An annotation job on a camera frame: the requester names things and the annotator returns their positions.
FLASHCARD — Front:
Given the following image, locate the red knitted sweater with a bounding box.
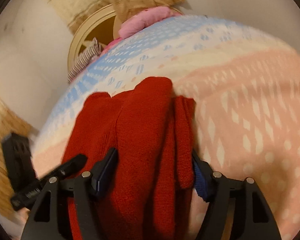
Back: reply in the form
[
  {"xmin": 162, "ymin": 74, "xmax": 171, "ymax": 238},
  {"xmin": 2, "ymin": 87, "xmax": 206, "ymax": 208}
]
[{"xmin": 63, "ymin": 77, "xmax": 194, "ymax": 239}]

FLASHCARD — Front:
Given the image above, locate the beige side curtain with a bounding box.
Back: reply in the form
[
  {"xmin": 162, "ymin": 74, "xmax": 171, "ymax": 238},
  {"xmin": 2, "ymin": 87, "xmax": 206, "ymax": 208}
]
[{"xmin": 0, "ymin": 98, "xmax": 32, "ymax": 219}]

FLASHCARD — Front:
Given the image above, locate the polka dot bed quilt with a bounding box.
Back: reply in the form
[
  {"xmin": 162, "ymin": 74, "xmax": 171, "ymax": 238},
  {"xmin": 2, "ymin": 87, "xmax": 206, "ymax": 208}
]
[{"xmin": 33, "ymin": 16, "xmax": 300, "ymax": 239}]

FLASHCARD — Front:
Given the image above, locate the striped pillow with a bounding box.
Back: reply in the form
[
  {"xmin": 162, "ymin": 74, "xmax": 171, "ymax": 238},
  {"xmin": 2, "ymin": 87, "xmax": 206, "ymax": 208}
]
[{"xmin": 68, "ymin": 38, "xmax": 103, "ymax": 83}]

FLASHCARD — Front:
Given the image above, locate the cream wooden headboard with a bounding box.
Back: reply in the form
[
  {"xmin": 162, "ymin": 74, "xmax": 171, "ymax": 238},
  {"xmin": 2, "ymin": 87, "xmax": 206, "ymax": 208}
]
[{"xmin": 68, "ymin": 4, "xmax": 122, "ymax": 71}]

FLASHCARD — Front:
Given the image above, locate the pink folded blanket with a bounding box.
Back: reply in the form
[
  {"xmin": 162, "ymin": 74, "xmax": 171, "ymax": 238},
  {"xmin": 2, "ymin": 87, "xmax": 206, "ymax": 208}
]
[{"xmin": 118, "ymin": 6, "xmax": 181, "ymax": 39}]

